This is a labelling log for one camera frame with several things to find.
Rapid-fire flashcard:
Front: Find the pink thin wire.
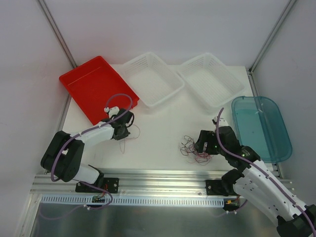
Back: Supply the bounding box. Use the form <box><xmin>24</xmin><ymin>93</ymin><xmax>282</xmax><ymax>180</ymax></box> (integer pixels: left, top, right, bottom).
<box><xmin>118</xmin><ymin>124</ymin><xmax>141</xmax><ymax>154</ymax></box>

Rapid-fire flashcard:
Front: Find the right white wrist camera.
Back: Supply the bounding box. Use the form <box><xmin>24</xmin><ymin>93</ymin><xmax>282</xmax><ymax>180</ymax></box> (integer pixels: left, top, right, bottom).
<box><xmin>212</xmin><ymin>117</ymin><xmax>229</xmax><ymax>127</ymax></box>

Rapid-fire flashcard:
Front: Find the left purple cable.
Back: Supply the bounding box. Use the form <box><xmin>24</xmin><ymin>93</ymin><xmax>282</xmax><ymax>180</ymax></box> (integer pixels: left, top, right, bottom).
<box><xmin>50</xmin><ymin>93</ymin><xmax>134</xmax><ymax>183</ymax></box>

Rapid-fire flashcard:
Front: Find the teal translucent plastic tub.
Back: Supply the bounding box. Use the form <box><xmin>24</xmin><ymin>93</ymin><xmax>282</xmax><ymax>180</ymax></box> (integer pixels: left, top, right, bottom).
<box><xmin>231</xmin><ymin>96</ymin><xmax>292</xmax><ymax>163</ymax></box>

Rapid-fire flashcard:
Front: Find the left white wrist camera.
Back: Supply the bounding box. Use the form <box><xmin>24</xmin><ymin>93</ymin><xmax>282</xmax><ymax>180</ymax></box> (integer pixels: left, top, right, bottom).
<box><xmin>104</xmin><ymin>106</ymin><xmax>119</xmax><ymax>119</ymax></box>

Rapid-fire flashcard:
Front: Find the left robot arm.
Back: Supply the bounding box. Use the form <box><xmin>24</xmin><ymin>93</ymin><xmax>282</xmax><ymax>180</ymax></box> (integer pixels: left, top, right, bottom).
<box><xmin>40</xmin><ymin>107</ymin><xmax>134</xmax><ymax>193</ymax></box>

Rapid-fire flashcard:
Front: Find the purple cable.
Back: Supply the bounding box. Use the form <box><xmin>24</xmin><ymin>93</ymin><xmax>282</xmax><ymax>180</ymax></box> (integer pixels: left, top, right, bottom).
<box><xmin>50</xmin><ymin>93</ymin><xmax>134</xmax><ymax>183</ymax></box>
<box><xmin>215</xmin><ymin>107</ymin><xmax>314</xmax><ymax>237</ymax></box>

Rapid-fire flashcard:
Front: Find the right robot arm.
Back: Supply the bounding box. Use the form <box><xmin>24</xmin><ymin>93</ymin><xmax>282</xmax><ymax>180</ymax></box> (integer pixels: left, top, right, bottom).
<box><xmin>194</xmin><ymin>126</ymin><xmax>316</xmax><ymax>237</ymax></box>

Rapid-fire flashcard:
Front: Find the white perforated basket left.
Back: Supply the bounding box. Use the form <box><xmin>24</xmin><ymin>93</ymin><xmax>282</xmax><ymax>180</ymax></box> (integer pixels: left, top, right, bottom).
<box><xmin>118</xmin><ymin>52</ymin><xmax>185</xmax><ymax>109</ymax></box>

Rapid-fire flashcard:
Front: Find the white slotted cable duct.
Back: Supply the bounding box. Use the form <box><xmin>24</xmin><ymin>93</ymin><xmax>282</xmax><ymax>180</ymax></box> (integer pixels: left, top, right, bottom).
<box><xmin>41</xmin><ymin>195</ymin><xmax>225</xmax><ymax>208</ymax></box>

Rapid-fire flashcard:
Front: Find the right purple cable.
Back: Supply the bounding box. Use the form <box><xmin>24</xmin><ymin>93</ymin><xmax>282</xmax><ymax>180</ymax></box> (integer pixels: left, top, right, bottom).
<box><xmin>215</xmin><ymin>107</ymin><xmax>314</xmax><ymax>237</ymax></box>

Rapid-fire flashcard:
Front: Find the thin wire bundle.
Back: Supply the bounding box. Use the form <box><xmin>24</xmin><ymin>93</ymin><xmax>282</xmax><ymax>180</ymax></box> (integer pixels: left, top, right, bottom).
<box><xmin>178</xmin><ymin>134</ymin><xmax>218</xmax><ymax>165</ymax></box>

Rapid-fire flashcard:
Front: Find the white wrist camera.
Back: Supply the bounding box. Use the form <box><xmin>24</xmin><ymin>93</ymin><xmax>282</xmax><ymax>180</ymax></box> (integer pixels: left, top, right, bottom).
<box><xmin>212</xmin><ymin>117</ymin><xmax>229</xmax><ymax>127</ymax></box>
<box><xmin>104</xmin><ymin>106</ymin><xmax>119</xmax><ymax>119</ymax></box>

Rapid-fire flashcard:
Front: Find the red plastic tray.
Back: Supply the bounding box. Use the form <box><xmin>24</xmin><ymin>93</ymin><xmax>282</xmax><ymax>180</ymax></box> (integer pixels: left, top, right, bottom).
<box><xmin>59</xmin><ymin>56</ymin><xmax>139</xmax><ymax>125</ymax></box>

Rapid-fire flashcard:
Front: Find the white perforated basket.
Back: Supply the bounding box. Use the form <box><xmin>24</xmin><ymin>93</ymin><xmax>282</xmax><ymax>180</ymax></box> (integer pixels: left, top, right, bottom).
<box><xmin>118</xmin><ymin>52</ymin><xmax>185</xmax><ymax>109</ymax></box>
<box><xmin>177</xmin><ymin>53</ymin><xmax>245</xmax><ymax>114</ymax></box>

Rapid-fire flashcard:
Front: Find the aluminium mounting rail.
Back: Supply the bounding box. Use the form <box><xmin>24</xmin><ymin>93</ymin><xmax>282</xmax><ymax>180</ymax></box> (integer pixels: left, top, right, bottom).
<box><xmin>31</xmin><ymin>168</ymin><xmax>226</xmax><ymax>197</ymax></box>

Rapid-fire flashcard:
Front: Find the white perforated basket right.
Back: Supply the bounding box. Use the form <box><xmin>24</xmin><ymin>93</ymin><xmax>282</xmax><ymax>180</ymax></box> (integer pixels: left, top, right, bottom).
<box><xmin>177</xmin><ymin>53</ymin><xmax>245</xmax><ymax>114</ymax></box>

